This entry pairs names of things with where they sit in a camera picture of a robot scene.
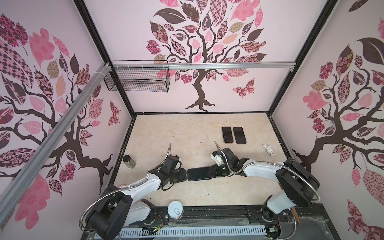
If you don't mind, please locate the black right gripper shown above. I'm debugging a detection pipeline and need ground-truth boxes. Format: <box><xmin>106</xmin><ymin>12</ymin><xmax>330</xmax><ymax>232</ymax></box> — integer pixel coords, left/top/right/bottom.
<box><xmin>205</xmin><ymin>163</ymin><xmax>232</xmax><ymax>178</ymax></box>

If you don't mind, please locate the brown wooden stick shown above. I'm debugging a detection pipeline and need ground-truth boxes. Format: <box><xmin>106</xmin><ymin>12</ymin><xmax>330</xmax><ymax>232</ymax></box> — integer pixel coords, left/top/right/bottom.
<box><xmin>291</xmin><ymin>207</ymin><xmax>301</xmax><ymax>226</ymax></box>

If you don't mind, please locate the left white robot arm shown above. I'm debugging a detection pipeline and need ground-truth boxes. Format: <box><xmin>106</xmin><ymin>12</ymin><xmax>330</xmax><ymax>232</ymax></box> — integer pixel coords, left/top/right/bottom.
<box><xmin>79</xmin><ymin>155</ymin><xmax>189</xmax><ymax>240</ymax></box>

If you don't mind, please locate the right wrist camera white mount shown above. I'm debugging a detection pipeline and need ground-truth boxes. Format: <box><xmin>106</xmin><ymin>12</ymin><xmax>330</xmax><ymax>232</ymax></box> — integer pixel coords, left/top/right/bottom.
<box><xmin>211</xmin><ymin>152</ymin><xmax>225</xmax><ymax>166</ymax></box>

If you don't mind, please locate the black smartphone with silver frame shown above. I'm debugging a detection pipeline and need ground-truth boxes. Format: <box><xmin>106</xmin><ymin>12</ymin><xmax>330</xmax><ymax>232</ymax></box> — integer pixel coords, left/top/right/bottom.
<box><xmin>222</xmin><ymin>127</ymin><xmax>234</xmax><ymax>143</ymax></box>

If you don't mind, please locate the silver aluminium rail left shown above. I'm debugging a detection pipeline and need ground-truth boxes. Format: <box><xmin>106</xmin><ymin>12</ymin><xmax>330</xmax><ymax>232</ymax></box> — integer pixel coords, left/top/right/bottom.
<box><xmin>1</xmin><ymin>63</ymin><xmax>111</xmax><ymax>224</ymax></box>

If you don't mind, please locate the white round can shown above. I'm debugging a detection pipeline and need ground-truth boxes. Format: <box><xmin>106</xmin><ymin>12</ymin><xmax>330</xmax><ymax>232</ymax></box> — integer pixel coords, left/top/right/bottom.
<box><xmin>167</xmin><ymin>201</ymin><xmax>184</xmax><ymax>220</ymax></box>

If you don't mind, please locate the silver aluminium rail back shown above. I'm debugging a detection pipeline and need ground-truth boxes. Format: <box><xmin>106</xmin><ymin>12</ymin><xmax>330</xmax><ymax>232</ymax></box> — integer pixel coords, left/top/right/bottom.
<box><xmin>112</xmin><ymin>62</ymin><xmax>296</xmax><ymax>70</ymax></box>

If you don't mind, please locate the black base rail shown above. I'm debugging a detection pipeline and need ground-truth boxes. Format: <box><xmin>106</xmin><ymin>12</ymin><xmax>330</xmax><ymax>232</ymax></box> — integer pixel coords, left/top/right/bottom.
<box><xmin>90</xmin><ymin>204</ymin><xmax>340</xmax><ymax>240</ymax></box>

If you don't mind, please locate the glass spice jar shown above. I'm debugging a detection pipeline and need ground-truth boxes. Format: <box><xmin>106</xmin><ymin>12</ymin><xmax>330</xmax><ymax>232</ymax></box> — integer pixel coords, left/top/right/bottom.
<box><xmin>123</xmin><ymin>155</ymin><xmax>137</xmax><ymax>169</ymax></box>

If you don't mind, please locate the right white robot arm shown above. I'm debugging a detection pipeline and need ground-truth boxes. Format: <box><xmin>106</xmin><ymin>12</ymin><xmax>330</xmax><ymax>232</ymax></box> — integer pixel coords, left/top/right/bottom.
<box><xmin>209</xmin><ymin>148</ymin><xmax>321</xmax><ymax>221</ymax></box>

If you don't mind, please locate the white slotted cable duct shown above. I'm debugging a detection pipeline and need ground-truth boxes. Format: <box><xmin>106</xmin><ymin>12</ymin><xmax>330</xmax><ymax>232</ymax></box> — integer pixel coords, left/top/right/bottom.
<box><xmin>119</xmin><ymin>226</ymin><xmax>267</xmax><ymax>239</ymax></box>

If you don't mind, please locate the small white figurine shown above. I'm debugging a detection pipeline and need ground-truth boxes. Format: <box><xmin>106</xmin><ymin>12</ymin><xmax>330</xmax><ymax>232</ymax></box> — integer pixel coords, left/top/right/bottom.
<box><xmin>263</xmin><ymin>144</ymin><xmax>275</xmax><ymax>157</ymax></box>

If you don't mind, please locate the black wire basket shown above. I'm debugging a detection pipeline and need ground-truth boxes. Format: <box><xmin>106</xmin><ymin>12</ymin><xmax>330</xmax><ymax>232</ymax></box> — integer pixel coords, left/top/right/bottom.
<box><xmin>104</xmin><ymin>60</ymin><xmax>171</xmax><ymax>93</ymax></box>

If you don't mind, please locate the silver aluminium rail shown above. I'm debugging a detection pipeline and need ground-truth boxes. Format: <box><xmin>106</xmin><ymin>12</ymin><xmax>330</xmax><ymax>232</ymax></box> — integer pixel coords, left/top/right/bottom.
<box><xmin>1</xmin><ymin>63</ymin><xmax>111</xmax><ymax>224</ymax></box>
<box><xmin>112</xmin><ymin>62</ymin><xmax>296</xmax><ymax>70</ymax></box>

